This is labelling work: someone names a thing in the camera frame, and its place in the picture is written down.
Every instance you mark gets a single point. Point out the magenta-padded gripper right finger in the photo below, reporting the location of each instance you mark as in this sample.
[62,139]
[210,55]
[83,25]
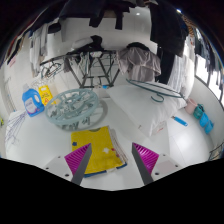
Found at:
[146,158]

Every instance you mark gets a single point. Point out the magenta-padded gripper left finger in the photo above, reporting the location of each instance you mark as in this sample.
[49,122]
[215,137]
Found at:
[77,158]

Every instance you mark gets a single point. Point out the yellow and blue smiley towel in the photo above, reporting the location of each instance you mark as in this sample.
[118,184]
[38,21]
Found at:
[100,146]

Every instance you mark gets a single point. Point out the round pale green clip hanger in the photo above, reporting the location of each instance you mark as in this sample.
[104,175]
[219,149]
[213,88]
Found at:
[53,115]

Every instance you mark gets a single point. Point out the blue brush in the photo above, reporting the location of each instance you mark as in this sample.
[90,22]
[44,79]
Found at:
[180,121]

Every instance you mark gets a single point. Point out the white pillow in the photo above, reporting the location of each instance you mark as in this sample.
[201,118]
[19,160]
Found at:
[143,106]

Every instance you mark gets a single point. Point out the pink basket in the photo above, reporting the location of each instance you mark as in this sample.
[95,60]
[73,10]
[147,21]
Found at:
[190,106]

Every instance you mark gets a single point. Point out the teal bags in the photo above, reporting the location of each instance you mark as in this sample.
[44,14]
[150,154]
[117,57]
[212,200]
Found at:
[203,120]

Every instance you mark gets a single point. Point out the green clothes hanger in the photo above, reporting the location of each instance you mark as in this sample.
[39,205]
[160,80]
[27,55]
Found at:
[173,95]

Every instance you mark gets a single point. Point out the blue laundry detergent bottle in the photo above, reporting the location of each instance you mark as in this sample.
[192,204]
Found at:
[32,103]

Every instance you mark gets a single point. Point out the black folding drying rack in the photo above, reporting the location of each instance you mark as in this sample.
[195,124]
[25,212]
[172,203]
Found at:
[86,71]

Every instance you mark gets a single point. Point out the grey garment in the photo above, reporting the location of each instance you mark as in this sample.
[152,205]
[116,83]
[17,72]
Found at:
[140,65]

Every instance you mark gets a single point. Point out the white bundled garment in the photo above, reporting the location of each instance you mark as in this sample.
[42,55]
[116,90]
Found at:
[81,43]

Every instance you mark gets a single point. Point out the white hanging garments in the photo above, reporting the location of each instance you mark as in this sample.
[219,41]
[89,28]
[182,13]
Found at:
[38,50]

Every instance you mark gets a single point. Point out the black bundled garment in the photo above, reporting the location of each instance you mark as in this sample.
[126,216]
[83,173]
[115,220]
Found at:
[96,41]

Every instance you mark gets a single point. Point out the row of colourful hanging clothes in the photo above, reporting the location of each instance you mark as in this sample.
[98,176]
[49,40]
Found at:
[16,46]

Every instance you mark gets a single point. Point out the row of dark hanging clothes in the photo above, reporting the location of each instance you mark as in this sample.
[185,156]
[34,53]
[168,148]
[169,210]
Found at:
[166,30]

